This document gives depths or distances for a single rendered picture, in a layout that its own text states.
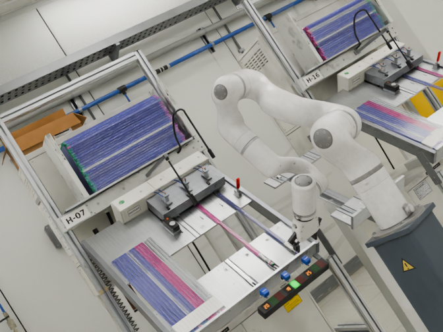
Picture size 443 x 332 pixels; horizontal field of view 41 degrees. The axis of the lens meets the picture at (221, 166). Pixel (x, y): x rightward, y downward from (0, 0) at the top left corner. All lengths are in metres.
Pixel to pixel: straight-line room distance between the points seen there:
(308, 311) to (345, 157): 0.99
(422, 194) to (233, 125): 1.35
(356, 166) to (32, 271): 2.63
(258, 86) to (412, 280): 0.82
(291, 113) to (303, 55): 1.36
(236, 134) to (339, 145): 0.42
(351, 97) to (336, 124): 1.40
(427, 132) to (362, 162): 1.09
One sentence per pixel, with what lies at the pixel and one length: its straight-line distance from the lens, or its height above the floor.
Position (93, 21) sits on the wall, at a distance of 4.63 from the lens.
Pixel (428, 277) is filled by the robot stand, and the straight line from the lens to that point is 1.94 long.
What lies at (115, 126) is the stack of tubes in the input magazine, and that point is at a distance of 2.69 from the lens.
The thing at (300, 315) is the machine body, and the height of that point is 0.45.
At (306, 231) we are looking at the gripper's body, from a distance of 2.16.
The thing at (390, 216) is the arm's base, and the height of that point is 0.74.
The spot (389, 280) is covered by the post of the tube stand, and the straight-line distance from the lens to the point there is 2.65.
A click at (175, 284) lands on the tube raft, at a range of 2.30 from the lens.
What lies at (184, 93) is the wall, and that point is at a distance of 4.55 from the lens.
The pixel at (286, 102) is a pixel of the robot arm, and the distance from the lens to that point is 1.96.
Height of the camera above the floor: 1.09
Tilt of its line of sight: 2 degrees up
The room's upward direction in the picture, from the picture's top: 33 degrees counter-clockwise
